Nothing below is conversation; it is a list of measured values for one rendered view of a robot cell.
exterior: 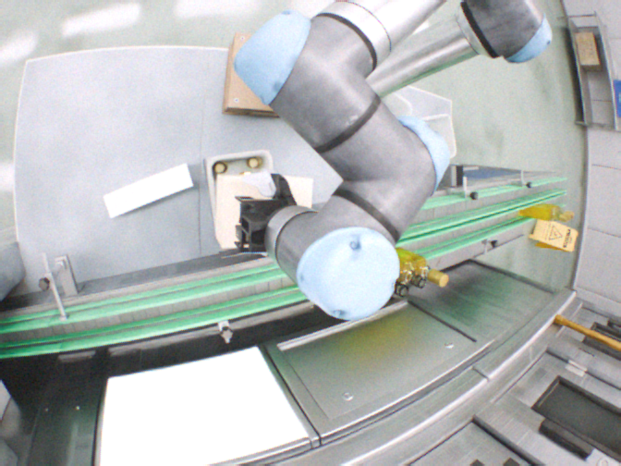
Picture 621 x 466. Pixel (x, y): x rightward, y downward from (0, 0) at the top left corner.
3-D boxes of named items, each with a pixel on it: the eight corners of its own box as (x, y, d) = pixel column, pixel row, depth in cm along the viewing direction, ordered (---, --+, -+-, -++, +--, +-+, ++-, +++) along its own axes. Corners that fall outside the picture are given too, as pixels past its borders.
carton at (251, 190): (217, 174, 56) (223, 177, 49) (297, 176, 62) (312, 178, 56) (216, 238, 58) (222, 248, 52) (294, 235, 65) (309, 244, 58)
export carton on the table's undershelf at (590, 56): (573, 31, 279) (591, 30, 243) (580, 42, 296) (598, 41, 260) (579, 65, 293) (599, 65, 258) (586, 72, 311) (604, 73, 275)
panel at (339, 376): (108, 384, 60) (101, 490, 30) (103, 374, 59) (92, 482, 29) (407, 300, 93) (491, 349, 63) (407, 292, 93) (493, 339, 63)
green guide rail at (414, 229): (308, 251, 86) (321, 260, 79) (308, 248, 86) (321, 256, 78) (556, 189, 152) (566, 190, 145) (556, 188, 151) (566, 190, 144)
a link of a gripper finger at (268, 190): (238, 155, 50) (247, 190, 44) (273, 156, 52) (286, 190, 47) (237, 170, 52) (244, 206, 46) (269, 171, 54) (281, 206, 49)
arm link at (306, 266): (424, 263, 26) (363, 343, 25) (358, 234, 35) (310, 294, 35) (372, 203, 22) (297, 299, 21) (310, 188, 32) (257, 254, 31)
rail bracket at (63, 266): (74, 292, 69) (52, 330, 49) (58, 237, 64) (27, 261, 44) (87, 289, 71) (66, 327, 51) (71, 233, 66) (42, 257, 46)
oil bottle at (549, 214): (518, 214, 132) (565, 226, 107) (519, 203, 131) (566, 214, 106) (523, 213, 134) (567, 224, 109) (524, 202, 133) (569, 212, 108)
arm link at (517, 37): (317, 71, 71) (512, -38, 27) (356, 113, 77) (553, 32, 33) (295, 96, 66) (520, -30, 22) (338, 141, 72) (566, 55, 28)
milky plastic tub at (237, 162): (213, 236, 87) (218, 243, 79) (202, 157, 81) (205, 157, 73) (271, 225, 94) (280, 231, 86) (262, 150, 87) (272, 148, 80)
